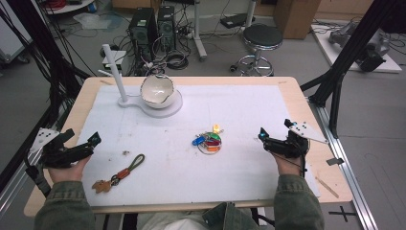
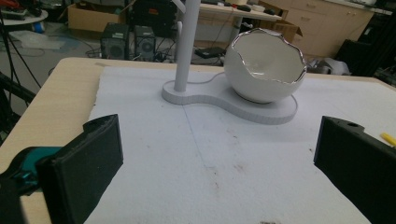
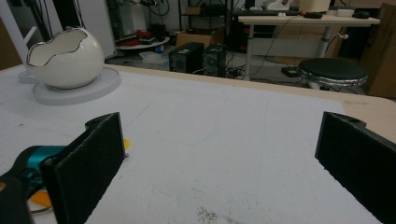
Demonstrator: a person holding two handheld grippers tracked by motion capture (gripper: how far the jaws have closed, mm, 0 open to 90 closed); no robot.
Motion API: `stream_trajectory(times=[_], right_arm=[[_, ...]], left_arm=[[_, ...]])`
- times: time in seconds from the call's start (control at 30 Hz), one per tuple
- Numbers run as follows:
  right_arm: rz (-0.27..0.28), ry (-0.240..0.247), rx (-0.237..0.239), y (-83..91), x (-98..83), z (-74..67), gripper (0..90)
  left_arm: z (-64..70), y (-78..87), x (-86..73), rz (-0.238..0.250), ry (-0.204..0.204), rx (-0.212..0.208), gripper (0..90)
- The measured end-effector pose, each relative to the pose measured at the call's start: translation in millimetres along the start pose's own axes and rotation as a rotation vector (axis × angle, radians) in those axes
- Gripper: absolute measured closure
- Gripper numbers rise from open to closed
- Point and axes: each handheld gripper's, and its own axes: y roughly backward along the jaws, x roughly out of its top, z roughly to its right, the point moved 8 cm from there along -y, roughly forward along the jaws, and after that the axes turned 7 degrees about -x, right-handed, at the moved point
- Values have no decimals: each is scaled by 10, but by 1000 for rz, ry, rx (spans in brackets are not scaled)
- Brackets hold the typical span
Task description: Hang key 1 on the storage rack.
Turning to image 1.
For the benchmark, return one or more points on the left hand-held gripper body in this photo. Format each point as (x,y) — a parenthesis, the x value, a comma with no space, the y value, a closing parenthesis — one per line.
(54,155)

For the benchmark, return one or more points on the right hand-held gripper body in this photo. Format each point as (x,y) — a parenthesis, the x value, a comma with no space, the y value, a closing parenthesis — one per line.
(290,147)

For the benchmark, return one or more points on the white stand with pole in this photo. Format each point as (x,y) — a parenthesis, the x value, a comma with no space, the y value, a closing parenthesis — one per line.
(123,96)

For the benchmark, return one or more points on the colourful key tag bunch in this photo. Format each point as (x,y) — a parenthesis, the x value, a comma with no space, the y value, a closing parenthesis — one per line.
(209,142)

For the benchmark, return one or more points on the white eggshell-shaped bowl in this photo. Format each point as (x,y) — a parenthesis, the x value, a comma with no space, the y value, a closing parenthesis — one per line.
(158,91)

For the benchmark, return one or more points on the person's right hand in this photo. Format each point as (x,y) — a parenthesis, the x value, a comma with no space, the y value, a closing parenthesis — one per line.
(288,166)

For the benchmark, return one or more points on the person's left hand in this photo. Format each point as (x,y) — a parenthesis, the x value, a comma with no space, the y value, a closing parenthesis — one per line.
(68,174)

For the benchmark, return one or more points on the black tape piece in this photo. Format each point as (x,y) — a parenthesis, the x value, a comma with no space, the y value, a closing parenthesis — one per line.
(335,161)

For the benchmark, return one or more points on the thin wooden stick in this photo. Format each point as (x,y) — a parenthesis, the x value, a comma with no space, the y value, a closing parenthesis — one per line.
(327,187)

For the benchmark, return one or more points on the white floor board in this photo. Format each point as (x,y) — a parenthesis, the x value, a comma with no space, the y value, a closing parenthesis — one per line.
(332,56)

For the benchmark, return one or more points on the white foam mat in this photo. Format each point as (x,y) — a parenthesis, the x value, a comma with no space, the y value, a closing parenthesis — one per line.
(191,179)

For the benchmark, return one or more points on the white box device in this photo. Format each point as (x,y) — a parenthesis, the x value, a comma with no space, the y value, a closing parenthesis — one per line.
(118,59)

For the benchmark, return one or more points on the black round stool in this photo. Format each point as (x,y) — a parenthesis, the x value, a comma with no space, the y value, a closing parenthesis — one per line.
(262,38)

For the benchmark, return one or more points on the grey machine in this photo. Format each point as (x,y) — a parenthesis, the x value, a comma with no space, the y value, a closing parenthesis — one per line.
(344,35)

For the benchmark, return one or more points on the cardboard box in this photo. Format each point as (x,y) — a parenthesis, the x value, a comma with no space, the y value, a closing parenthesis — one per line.
(297,17)

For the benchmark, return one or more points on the person's lap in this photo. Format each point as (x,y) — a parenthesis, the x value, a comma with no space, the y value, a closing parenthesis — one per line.
(191,222)

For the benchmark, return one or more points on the black flat device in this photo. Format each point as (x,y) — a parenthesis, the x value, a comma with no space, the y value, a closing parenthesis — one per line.
(235,20)

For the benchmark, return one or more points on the white table leg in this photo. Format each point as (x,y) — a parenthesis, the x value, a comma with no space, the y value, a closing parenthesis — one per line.
(198,32)
(250,12)

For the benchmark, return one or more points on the clear plastic bag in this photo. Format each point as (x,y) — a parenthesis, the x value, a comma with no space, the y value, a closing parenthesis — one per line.
(95,20)

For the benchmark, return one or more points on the black computer tower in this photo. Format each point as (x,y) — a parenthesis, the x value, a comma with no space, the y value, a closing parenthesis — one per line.
(166,25)
(142,28)

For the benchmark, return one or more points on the aluminium rail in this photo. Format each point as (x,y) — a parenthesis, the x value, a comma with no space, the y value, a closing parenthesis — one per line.
(348,169)

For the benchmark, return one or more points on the black metal frame stand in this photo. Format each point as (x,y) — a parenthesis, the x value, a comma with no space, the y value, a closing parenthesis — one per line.
(41,57)
(343,60)

